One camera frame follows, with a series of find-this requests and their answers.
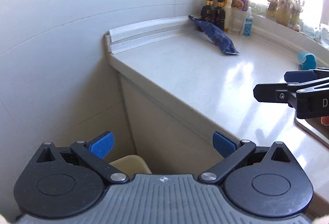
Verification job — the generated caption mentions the beige trash bin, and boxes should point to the beige trash bin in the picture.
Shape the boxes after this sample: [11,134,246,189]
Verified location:
[109,154,152,179]

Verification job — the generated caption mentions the person's right hand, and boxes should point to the person's right hand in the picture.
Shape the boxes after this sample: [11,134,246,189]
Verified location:
[321,116,329,126]

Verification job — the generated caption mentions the cyan plastic cup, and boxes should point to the cyan plastic cup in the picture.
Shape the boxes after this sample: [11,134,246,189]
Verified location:
[297,52,317,70]

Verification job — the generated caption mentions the garlic sprouts in jar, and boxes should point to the garlic sprouts in jar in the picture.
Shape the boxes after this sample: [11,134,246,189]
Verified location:
[266,0,305,32]

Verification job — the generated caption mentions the small sanitizer spray bottle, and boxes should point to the small sanitizer spray bottle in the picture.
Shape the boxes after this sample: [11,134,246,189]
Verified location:
[243,7,253,38]

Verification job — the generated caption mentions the dark blue snack bag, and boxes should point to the dark blue snack bag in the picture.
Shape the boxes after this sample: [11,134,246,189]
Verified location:
[189,15,239,55]

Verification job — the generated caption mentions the right black sauce bottle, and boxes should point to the right black sauce bottle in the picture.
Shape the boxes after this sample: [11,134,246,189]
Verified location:
[214,0,226,31]

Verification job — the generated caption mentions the black sauce bottle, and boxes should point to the black sauce bottle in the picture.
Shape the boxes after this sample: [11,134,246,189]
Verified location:
[200,0,214,22]
[214,0,226,31]

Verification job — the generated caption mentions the white bottle yellow cap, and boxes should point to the white bottle yellow cap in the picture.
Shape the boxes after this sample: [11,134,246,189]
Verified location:
[219,0,233,32]

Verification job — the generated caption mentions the left black sauce bottle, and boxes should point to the left black sauce bottle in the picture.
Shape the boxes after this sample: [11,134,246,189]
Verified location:
[200,0,214,22]

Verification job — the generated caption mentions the white backsplash strip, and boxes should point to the white backsplash strip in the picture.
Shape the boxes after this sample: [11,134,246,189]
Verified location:
[104,15,196,55]

